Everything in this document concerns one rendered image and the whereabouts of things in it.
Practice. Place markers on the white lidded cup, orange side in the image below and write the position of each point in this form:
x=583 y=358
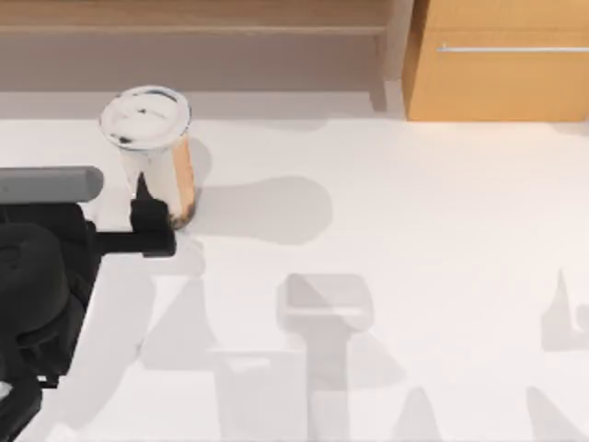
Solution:
x=145 y=119

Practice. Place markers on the wooden drawer front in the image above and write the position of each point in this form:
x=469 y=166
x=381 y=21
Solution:
x=506 y=87

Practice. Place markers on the open wooden shelf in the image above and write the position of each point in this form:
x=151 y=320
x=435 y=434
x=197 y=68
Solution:
x=193 y=50

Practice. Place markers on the pale grey rounded box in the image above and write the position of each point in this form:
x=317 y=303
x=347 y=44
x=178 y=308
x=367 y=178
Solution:
x=50 y=184

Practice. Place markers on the wooden cupboard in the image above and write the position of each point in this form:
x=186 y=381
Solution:
x=497 y=14

